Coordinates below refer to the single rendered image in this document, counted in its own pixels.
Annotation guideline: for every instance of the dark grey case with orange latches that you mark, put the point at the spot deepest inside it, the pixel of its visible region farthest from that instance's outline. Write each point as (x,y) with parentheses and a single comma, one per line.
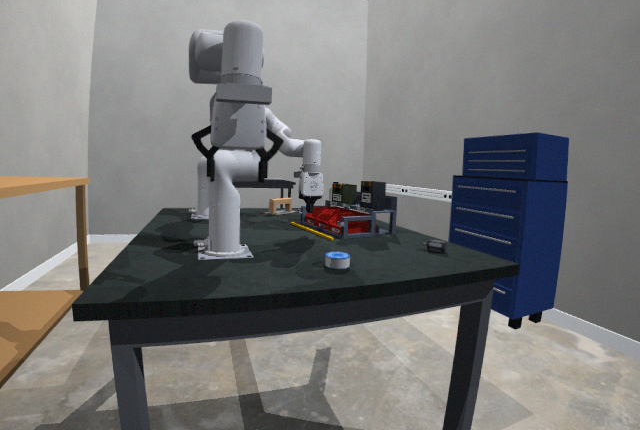
(373,195)

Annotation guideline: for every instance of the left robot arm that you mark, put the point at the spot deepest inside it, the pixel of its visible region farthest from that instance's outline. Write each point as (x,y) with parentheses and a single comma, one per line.
(310,151)

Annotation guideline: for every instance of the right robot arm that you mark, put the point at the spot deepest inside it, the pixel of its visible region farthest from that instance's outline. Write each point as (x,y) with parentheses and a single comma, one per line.
(239,61)

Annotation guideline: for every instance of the olive green case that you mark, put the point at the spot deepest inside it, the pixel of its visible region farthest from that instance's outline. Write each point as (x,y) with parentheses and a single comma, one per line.
(344,193)

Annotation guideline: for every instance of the grey sanding float with tan wooden handle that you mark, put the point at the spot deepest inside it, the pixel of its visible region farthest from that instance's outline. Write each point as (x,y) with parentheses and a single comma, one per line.
(274,202)

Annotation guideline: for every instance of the red open bin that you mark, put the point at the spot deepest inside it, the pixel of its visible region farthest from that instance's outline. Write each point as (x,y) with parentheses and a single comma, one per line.
(323,220)
(353,226)
(311,217)

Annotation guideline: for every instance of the grey metal rack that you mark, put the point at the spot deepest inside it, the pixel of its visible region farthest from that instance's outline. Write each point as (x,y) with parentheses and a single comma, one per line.
(390,206)

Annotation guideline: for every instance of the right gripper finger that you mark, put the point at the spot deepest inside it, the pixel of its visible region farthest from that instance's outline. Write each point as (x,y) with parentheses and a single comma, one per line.
(266,156)
(196,137)

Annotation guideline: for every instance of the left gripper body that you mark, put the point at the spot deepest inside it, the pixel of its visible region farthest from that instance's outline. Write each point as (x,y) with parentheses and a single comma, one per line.
(311,183)

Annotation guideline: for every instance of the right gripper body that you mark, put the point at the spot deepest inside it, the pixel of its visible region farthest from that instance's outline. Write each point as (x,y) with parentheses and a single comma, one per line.
(238,126)

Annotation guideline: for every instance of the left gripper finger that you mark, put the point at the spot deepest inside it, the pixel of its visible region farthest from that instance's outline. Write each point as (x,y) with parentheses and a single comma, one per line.
(307,201)
(313,200)

